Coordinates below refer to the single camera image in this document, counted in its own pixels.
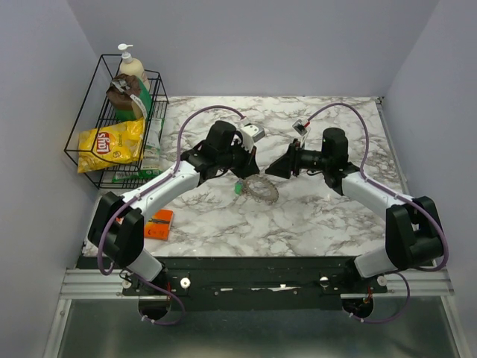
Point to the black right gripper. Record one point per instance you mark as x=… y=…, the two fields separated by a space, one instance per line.
x=290 y=162

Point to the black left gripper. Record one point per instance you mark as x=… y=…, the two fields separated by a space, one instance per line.
x=250 y=166

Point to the key with green tag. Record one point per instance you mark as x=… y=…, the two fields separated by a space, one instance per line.
x=238 y=188

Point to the metal numbered key ring disc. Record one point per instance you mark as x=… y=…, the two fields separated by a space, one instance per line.
x=261 y=189

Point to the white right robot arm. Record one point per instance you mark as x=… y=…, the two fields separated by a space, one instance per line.
x=413 y=235

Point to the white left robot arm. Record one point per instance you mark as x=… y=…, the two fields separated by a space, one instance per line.
x=117 y=228

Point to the green white packet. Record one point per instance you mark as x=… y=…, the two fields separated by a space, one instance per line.
x=150 y=166

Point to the orange razor package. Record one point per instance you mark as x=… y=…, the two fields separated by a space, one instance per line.
x=159 y=225

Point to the yellow Lays chips bag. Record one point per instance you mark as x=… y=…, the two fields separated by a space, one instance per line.
x=101 y=148

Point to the brown and green bag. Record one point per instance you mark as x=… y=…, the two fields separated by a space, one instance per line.
x=129 y=98

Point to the pump lotion bottle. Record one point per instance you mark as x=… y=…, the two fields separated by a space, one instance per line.
x=132 y=66

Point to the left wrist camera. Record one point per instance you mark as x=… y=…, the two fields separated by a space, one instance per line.
x=252 y=133

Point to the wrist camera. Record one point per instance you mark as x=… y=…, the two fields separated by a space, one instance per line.
x=302 y=128
x=252 y=133

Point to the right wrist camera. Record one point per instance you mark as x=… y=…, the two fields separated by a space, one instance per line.
x=302 y=128

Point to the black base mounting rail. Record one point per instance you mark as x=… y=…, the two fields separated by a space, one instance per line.
x=263 y=283

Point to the black wire basket rack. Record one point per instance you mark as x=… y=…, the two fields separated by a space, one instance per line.
x=96 y=111

